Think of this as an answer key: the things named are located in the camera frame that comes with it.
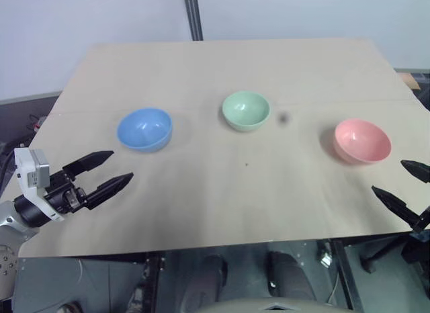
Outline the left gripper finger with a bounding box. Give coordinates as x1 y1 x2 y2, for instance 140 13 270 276
85 172 135 211
62 150 116 181

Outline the red bowl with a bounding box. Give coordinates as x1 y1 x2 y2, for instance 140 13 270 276
334 118 393 165

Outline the brown wooden board piece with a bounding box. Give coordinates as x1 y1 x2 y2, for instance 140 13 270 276
400 71 430 91

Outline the green bowl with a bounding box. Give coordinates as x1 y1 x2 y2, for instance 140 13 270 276
221 90 271 133

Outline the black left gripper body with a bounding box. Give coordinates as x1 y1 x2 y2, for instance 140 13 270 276
44 169 89 216

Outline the thin white cable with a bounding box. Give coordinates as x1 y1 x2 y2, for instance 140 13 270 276
326 268 341 308

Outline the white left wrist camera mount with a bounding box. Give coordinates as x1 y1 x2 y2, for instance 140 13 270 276
13 147 65 223

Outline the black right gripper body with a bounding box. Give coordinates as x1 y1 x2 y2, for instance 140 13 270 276
416 206 430 232

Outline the blue bowl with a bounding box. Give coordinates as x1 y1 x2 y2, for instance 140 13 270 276
116 107 174 154

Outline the grey aluminium profile post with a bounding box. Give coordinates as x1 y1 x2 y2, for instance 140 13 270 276
182 0 204 42

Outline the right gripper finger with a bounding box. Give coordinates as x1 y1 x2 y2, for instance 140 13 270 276
400 159 430 185
370 186 421 232

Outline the grey rounded robot torso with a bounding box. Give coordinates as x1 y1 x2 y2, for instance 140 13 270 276
189 294 353 313

